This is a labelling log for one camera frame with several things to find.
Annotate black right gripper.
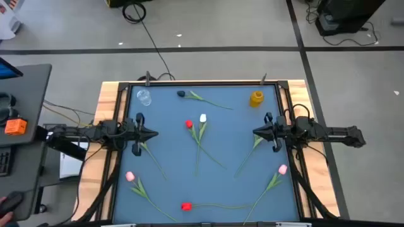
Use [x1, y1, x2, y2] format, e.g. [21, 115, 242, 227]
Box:
[252, 112, 288, 153]

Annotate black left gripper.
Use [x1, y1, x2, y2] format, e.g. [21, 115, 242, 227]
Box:
[122, 112, 159, 158]

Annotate green stem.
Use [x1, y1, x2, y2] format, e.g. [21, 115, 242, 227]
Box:
[140, 141, 169, 182]

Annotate red artificial tulip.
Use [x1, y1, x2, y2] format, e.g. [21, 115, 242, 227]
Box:
[181, 202, 255, 212]
[184, 119, 227, 170]

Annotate pink artificial tulip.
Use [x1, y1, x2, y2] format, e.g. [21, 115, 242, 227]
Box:
[125, 171, 178, 223]
[242, 164, 288, 226]

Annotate black artificial tulip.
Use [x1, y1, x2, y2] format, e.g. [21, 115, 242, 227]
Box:
[176, 90, 234, 111]

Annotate white artificial tulip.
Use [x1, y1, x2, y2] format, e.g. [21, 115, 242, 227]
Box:
[194, 113, 208, 177]

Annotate yellow glass vase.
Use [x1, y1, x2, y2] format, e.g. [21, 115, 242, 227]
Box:
[249, 90, 265, 108]

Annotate clear glass vase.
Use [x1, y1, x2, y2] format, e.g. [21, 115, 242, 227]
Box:
[136, 89, 153, 107]

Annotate blue table mat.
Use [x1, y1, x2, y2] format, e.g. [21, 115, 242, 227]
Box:
[112, 84, 300, 224]

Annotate white panel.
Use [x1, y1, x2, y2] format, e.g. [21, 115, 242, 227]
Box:
[59, 141, 90, 180]

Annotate dark grey desk top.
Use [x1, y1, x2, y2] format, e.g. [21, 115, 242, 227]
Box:
[0, 64, 53, 148]

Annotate dark grey keyboard tray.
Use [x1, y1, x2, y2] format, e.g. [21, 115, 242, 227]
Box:
[0, 141, 47, 222]

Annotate orange box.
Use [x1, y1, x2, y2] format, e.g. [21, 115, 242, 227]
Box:
[4, 118, 28, 136]

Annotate black floor object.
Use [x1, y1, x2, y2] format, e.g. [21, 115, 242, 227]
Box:
[105, 0, 154, 9]

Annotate black equipment case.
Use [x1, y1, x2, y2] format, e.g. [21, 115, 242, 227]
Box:
[314, 0, 386, 37]

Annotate black headphones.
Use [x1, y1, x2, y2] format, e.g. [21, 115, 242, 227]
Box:
[0, 92, 18, 127]

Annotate black keyboard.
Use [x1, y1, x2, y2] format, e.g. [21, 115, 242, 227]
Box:
[0, 147, 13, 177]

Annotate black computer mouse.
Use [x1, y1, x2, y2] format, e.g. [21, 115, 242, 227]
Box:
[0, 191, 25, 218]

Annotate computer monitor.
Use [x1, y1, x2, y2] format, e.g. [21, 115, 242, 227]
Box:
[0, 57, 24, 80]

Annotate person's hand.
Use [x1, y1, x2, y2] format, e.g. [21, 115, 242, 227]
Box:
[0, 197, 15, 227]

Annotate white box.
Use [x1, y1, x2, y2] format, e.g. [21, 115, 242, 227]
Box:
[0, 0, 25, 41]

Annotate black metal table frame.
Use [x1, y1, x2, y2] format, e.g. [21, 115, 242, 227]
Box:
[94, 80, 318, 225]

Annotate black cable bundle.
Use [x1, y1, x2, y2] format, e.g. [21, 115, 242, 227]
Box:
[288, 148, 338, 221]
[74, 148, 122, 223]

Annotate yellow cable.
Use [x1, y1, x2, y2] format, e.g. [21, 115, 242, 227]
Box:
[42, 100, 96, 127]

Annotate long black floor cable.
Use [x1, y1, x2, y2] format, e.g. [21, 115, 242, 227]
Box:
[132, 3, 176, 81]

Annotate coiled black cable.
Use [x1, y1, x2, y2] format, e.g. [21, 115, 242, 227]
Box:
[122, 1, 147, 25]

